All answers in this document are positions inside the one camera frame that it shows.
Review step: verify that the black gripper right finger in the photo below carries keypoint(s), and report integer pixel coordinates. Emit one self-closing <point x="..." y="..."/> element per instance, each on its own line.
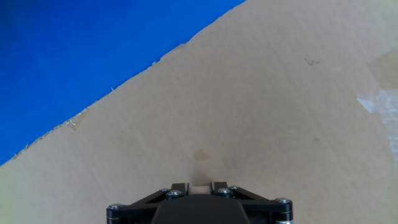
<point x="267" y="207"/>

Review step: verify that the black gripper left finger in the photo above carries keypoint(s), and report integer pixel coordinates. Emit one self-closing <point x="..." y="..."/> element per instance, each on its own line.
<point x="136" y="208"/>

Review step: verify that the small wooden block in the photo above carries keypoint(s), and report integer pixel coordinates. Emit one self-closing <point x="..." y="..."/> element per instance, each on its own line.
<point x="199" y="189"/>

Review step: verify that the brown cardboard sheet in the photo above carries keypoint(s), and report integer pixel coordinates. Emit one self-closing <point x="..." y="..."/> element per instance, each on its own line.
<point x="233" y="109"/>

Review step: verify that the blue mountain print cloth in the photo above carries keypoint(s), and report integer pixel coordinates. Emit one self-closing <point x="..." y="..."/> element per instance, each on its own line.
<point x="62" y="62"/>

